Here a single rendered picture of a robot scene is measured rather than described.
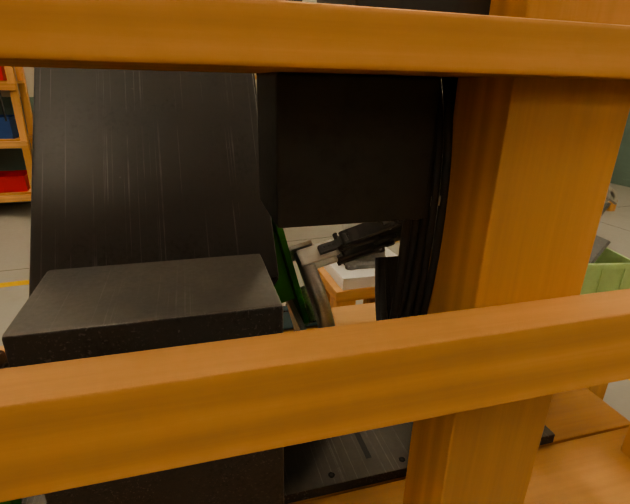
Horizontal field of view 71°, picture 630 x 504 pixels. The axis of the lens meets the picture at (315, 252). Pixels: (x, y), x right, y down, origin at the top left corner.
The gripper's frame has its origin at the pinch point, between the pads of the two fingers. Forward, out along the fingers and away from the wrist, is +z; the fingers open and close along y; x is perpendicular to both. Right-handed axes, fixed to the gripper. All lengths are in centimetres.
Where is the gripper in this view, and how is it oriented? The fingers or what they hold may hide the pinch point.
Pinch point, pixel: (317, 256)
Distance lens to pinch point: 77.3
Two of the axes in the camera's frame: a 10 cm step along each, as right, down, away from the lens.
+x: 3.5, 8.8, -3.4
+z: -9.4, 3.1, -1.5
